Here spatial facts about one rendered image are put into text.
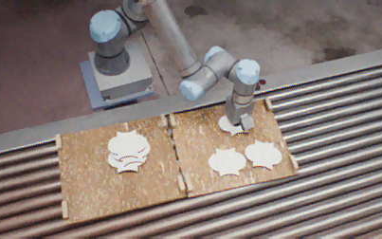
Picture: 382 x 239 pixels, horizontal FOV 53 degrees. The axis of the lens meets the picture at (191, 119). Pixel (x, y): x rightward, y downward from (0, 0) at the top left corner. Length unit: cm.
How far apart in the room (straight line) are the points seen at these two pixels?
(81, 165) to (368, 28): 280
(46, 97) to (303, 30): 209
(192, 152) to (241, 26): 202
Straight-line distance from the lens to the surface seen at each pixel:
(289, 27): 339
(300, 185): 145
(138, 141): 139
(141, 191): 135
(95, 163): 142
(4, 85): 305
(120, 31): 151
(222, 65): 127
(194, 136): 145
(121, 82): 159
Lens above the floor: 217
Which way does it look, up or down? 55 degrees down
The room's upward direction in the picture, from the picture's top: 4 degrees clockwise
